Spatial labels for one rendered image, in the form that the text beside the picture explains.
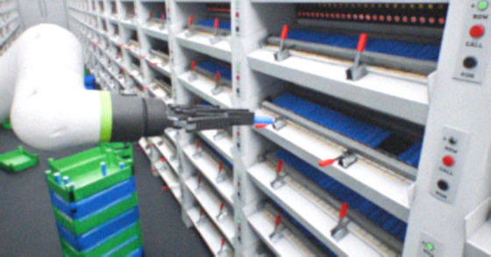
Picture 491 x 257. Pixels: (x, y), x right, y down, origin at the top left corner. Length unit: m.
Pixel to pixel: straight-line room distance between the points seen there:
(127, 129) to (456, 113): 0.52
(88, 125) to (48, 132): 0.06
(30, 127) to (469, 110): 0.65
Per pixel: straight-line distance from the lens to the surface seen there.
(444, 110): 0.61
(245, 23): 1.05
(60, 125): 0.59
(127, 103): 0.61
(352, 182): 0.79
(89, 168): 1.80
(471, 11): 0.58
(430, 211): 0.68
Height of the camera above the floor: 1.26
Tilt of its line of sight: 19 degrees down
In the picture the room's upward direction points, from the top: straight up
